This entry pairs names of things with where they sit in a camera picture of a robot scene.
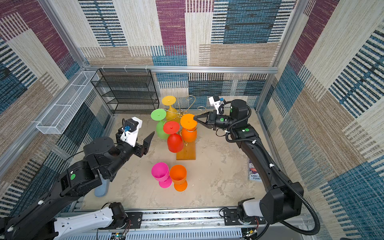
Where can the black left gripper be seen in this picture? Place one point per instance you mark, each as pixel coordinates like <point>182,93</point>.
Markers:
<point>140,150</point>

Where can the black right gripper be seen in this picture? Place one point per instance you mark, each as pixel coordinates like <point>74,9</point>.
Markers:
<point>211,119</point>

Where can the light orange plastic wine glass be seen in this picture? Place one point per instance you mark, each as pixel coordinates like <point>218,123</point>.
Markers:
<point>189,125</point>

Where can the magenta plastic wine glass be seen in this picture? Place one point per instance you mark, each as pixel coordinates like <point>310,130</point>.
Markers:
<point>161,173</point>

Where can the dark orange plastic wine glass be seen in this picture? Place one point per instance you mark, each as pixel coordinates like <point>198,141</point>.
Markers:
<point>178,174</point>

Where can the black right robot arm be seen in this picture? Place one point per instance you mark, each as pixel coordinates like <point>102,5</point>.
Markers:
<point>281,201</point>

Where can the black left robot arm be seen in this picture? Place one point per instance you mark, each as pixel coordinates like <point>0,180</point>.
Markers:
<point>103,159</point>

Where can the red plastic wine glass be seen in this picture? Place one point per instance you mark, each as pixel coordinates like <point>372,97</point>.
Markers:
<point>174,140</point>

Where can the green plastic wine glass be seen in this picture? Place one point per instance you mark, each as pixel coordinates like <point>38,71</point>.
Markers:
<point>159,115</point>

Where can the yellow plastic wine glass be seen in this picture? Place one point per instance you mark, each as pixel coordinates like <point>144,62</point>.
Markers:
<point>171,113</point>

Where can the black mesh shelf rack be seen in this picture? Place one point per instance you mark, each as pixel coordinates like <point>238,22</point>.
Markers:
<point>127,90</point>

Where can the light blue oblong object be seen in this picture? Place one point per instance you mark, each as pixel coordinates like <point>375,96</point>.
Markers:
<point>102,190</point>

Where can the treehouse paperback book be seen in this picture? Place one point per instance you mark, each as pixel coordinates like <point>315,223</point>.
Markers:
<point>253,174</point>

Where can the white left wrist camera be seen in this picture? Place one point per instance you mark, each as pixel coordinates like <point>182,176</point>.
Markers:
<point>128,133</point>

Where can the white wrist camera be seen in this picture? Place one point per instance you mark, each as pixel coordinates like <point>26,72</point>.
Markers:
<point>128,133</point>
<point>218,103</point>

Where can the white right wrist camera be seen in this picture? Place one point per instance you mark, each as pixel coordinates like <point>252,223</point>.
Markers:
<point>218,103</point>

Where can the gold wire wine glass rack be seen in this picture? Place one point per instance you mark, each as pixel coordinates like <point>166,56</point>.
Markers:
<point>189,151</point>

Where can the white wire wall basket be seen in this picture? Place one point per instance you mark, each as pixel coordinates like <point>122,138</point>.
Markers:
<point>59,116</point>

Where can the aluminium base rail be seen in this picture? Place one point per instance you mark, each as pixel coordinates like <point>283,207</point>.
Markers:
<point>161,224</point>

